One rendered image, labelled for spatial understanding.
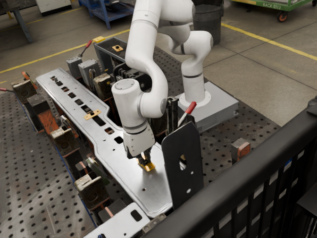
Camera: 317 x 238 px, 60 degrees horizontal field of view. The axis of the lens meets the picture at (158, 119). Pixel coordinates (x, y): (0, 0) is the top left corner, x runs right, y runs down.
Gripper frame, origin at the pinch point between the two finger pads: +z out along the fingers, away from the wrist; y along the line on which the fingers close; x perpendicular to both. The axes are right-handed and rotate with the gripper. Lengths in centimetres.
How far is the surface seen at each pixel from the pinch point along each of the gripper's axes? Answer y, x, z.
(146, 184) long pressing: 5.3, 7.7, 3.5
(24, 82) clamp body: 17, -102, -2
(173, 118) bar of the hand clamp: -14.2, 1.7, -11.0
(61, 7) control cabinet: -195, -705, 96
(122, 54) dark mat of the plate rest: -31, -61, -12
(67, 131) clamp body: 15.4, -38.1, -0.2
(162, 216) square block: 10.2, 24.6, -2.1
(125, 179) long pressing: 9.4, 0.4, 3.5
